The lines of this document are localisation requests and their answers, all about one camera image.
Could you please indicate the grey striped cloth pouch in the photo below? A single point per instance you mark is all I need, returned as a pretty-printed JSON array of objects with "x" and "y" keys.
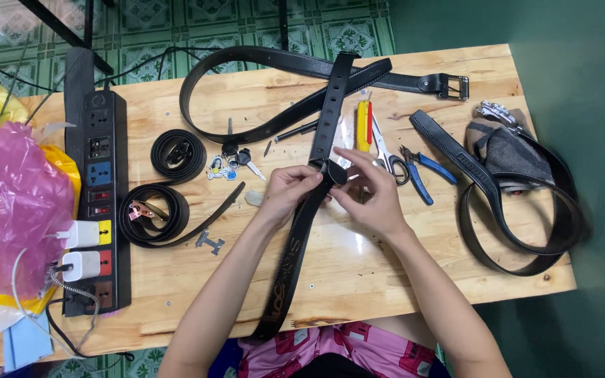
[{"x": 507, "y": 152}]

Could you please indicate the black belt with printed lettering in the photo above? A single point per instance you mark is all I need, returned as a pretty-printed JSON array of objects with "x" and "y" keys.
[{"x": 294, "y": 246}]

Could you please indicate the small coiled black belt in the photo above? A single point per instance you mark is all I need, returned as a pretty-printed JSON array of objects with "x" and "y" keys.
[{"x": 163, "y": 157}]

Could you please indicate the small black punch bit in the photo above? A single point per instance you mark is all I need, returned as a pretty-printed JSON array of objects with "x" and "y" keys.
[{"x": 267, "y": 148}]

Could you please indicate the black awl tool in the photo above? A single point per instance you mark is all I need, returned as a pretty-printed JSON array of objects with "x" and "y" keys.
[{"x": 294, "y": 131}]

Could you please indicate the ornate silver belt buckle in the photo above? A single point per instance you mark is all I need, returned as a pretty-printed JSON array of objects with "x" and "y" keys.
[{"x": 497, "y": 113}]

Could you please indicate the white charger plug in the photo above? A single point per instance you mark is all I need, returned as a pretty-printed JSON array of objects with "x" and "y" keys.
[
  {"x": 82, "y": 234},
  {"x": 82, "y": 266}
]

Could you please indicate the coiled black belt rose buckle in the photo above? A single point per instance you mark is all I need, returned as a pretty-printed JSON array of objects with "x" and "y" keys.
[{"x": 176, "y": 231}]

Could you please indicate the long black belt silver buckle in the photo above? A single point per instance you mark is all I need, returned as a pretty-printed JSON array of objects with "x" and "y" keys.
[{"x": 260, "y": 131}]

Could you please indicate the person's left hand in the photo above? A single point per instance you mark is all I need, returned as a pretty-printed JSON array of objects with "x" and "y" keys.
[{"x": 286, "y": 194}]

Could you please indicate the small grey stone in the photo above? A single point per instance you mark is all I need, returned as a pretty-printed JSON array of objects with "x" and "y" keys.
[{"x": 253, "y": 198}]

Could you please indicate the person's pink patterned shorts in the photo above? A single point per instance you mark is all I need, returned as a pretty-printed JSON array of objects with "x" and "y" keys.
[{"x": 334, "y": 351}]

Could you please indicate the black metal furniture frame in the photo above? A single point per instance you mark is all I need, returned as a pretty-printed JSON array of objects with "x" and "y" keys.
[{"x": 66, "y": 34}]

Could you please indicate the black textured belt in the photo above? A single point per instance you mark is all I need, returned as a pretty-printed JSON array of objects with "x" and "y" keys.
[{"x": 481, "y": 178}]

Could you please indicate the grey metal buckle plate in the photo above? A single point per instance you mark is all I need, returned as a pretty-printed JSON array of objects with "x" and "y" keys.
[{"x": 209, "y": 242}]

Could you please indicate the clear plastic sleeve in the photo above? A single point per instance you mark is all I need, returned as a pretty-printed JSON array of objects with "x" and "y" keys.
[{"x": 342, "y": 136}]

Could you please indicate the yellow utility knife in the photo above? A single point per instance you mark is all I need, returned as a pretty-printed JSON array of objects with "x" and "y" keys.
[{"x": 363, "y": 126}]

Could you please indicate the person's right hand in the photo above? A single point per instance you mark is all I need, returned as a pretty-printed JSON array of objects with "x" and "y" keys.
[{"x": 378, "y": 204}]

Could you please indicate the black power strip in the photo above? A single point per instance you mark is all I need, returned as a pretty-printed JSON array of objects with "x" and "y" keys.
[{"x": 100, "y": 157}]

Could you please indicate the pink plastic bag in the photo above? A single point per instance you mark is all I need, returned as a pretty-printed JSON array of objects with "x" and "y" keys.
[{"x": 13, "y": 210}]

